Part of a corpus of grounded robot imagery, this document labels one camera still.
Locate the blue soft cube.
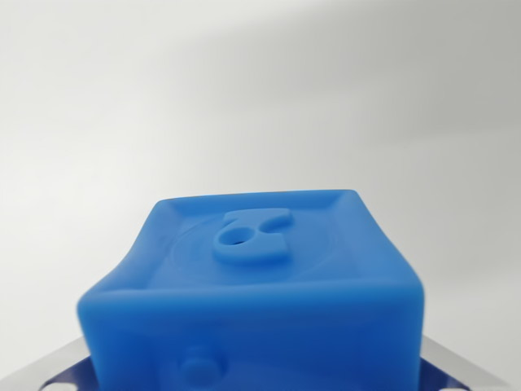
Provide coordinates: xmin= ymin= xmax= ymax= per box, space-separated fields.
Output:
xmin=76 ymin=188 xmax=427 ymax=391

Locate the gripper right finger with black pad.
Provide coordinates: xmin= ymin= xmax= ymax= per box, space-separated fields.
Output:
xmin=418 ymin=334 xmax=521 ymax=391

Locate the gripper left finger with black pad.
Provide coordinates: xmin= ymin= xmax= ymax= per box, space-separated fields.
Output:
xmin=0 ymin=335 xmax=95 ymax=391

